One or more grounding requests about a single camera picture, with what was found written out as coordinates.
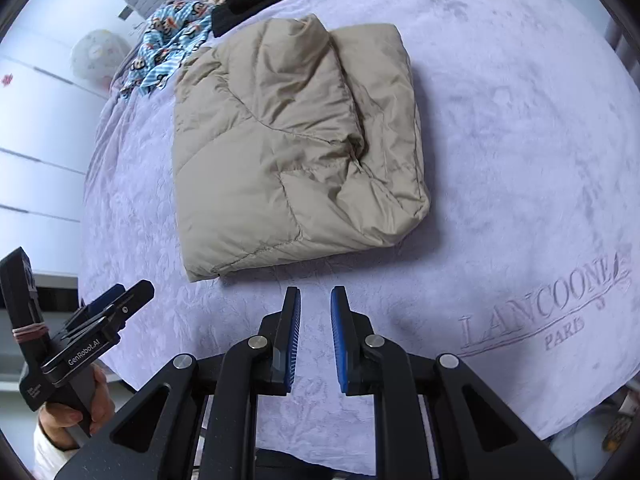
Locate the lavender plush bed blanket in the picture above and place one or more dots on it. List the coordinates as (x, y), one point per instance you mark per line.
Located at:
(527, 266)

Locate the round white patterned cushion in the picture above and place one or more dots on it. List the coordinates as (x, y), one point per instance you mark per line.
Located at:
(97, 56)

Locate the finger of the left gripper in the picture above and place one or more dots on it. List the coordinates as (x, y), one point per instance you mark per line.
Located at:
(128, 304)
(85, 314)

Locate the blue cartoon print garment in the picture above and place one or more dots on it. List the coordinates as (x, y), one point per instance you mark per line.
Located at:
(172, 33)

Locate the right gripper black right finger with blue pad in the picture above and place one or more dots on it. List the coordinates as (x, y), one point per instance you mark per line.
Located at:
(433, 418)

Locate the person's left hand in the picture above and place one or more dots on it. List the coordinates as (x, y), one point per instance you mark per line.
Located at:
(54, 419)

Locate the beige puffer jacket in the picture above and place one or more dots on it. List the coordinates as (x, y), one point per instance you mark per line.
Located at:
(295, 142)

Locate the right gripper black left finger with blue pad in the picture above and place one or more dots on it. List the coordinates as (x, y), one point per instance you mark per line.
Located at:
(197, 418)

